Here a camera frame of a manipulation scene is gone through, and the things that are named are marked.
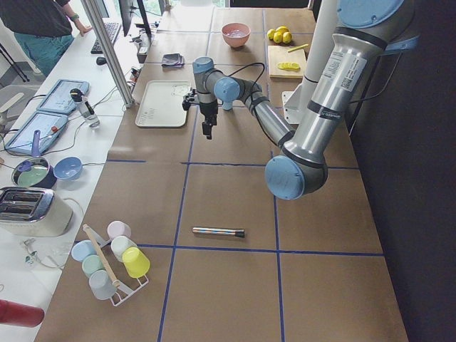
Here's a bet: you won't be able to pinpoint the clear water bottle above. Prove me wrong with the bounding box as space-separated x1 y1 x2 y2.
70 88 100 128

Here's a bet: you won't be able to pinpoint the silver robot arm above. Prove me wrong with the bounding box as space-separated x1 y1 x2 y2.
182 1 418 200

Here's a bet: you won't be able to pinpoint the light blue cup on rack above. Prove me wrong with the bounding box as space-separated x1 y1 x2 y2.
71 239 96 262

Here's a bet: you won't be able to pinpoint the white cup on rack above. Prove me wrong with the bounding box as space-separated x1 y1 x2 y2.
110 235 137 263

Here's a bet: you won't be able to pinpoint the yellow lemon lower right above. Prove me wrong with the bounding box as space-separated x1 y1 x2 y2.
282 31 293 44

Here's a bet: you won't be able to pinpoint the yellow lemon upper right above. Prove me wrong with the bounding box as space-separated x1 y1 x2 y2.
274 26 289 37

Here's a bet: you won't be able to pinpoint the yellow lemon lower left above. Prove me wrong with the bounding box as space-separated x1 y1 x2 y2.
273 31 284 43

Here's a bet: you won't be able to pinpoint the lower teach pendant tablet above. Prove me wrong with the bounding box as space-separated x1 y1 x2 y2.
5 111 68 156

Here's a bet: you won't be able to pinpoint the yellow lemon far left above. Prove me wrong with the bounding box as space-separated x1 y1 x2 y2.
267 29 276 40

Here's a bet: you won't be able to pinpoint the aluminium frame post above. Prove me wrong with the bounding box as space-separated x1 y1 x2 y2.
81 0 134 108

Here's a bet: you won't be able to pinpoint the pink bowl with ice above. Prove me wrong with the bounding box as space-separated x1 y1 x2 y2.
221 23 251 48

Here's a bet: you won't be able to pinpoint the grey purple folded cloth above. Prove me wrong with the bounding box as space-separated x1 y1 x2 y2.
161 53 185 68

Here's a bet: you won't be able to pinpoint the person in dark shirt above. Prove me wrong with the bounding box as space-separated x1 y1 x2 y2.
1 0 92 76

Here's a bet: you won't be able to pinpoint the cream serving tray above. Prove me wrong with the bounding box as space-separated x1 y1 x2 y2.
135 81 191 128

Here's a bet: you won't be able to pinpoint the black computer mouse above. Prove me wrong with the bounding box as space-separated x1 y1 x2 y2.
95 56 107 66

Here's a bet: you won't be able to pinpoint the pink cup on rack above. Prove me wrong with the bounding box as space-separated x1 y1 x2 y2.
107 220 132 240

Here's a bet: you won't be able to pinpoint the upper teach pendant tablet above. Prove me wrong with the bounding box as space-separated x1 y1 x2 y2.
36 79 90 115

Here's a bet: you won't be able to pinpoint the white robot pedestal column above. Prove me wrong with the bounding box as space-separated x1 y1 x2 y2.
282 0 338 124

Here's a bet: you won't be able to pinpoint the black monitor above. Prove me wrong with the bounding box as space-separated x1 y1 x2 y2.
118 0 152 38

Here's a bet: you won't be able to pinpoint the wooden cutting board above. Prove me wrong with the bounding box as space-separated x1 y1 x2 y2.
267 46 307 79

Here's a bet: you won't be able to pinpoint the blue bowl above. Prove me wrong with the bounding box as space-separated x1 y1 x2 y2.
53 157 83 180

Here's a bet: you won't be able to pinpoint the red bottle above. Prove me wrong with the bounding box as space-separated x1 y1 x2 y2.
1 299 45 328

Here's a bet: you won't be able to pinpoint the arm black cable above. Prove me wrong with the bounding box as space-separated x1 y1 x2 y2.
226 62 267 108

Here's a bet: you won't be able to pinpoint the grey cup on rack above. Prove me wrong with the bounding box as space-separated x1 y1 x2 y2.
89 269 117 300

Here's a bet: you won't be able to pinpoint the yellow lemon slices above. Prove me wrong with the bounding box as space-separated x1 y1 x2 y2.
277 62 301 71

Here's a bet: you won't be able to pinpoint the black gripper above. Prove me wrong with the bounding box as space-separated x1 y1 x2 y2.
182 88 217 140

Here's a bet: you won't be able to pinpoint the green cup on rack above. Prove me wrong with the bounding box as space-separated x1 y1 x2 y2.
82 254 104 278

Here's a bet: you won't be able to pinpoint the yellow cup on rack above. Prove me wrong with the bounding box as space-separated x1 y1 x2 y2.
122 247 150 279

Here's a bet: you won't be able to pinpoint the steel muddler black handle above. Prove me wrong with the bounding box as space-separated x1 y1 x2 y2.
192 227 245 238

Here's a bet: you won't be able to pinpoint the yellow plastic knife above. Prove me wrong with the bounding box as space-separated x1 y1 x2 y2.
287 43 309 53

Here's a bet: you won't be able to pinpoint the white cup rack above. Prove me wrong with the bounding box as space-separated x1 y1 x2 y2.
82 224 150 307

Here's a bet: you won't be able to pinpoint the teach pendant tablet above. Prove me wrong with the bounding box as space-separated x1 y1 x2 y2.
36 79 90 115
5 111 68 156

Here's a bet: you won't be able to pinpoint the black keyboard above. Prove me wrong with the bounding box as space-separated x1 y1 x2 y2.
90 21 123 55

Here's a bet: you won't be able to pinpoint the blue pot with lid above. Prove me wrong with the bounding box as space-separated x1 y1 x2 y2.
11 130 56 189

